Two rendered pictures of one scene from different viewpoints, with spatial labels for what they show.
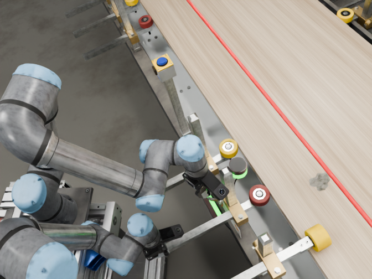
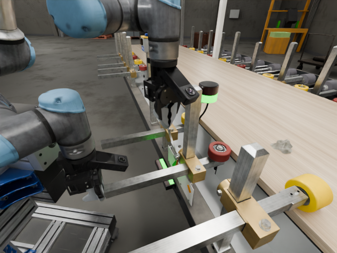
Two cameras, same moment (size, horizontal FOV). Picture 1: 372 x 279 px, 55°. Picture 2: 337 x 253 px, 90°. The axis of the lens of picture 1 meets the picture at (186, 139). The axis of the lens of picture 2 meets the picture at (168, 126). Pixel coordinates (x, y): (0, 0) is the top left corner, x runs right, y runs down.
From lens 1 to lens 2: 0.93 m
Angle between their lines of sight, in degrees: 24
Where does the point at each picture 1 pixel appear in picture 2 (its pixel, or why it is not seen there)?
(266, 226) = (215, 204)
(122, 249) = (6, 119)
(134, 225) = (51, 94)
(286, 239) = not seen: hidden behind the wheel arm
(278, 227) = not seen: hidden behind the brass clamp
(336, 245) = (330, 210)
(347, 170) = (307, 142)
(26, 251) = not seen: outside the picture
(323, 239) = (323, 190)
